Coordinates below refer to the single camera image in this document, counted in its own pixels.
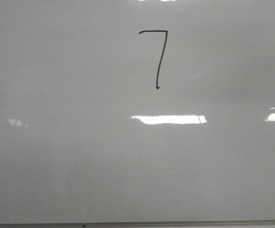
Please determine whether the white glossy whiteboard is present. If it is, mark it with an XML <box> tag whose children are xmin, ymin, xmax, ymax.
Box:
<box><xmin>0</xmin><ymin>0</ymin><xmax>275</xmax><ymax>223</ymax></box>

